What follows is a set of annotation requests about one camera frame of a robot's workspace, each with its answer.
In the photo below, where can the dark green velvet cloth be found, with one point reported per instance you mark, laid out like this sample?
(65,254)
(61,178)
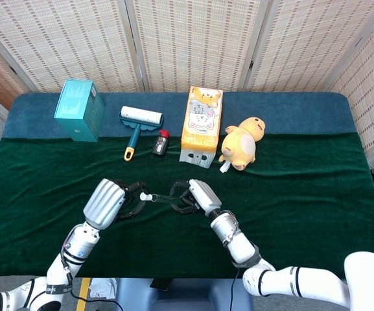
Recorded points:
(303,210)

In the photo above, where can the blue table cover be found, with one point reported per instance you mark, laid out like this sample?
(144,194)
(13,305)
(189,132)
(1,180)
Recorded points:
(287,113)

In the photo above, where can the blue grey robot torso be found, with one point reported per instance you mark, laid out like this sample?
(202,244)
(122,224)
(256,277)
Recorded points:
(180,298)

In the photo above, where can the clear glass test tube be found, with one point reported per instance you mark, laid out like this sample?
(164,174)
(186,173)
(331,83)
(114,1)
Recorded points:
(164,197)

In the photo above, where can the small white cap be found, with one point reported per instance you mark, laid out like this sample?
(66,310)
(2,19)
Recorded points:
(145,196)

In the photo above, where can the yellow plush toy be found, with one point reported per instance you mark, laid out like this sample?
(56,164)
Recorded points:
(240,145)

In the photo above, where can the yellow cat print tissue pack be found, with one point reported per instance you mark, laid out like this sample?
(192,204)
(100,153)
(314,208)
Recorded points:
(201,126)

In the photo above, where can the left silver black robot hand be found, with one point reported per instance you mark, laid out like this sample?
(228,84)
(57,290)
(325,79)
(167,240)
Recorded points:
(104,204)

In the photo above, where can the crumpled white paper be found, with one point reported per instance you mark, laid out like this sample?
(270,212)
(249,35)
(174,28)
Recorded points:
(104,288)

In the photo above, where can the teal cardboard box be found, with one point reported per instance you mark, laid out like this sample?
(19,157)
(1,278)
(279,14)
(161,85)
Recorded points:
(76,107)

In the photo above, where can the white woven folding screen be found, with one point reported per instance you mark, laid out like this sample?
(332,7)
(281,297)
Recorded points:
(190,42)

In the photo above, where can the black device with red cap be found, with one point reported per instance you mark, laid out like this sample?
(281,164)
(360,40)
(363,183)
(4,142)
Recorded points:
(159,145)

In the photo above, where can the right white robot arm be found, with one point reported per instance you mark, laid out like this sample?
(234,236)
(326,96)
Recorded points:
(241,243)

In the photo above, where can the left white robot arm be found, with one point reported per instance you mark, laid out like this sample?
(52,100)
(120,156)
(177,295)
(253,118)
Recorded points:
(76,246)

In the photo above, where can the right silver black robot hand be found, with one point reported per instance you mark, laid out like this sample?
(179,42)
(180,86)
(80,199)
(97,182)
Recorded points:
(204,196)

